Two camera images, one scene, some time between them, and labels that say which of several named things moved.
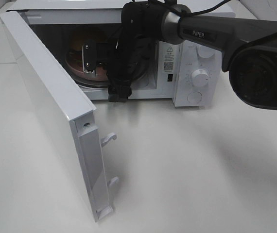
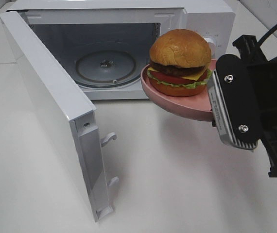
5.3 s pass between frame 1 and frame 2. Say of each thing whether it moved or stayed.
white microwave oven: stayed
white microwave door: stayed
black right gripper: moved
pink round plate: moved
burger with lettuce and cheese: moved
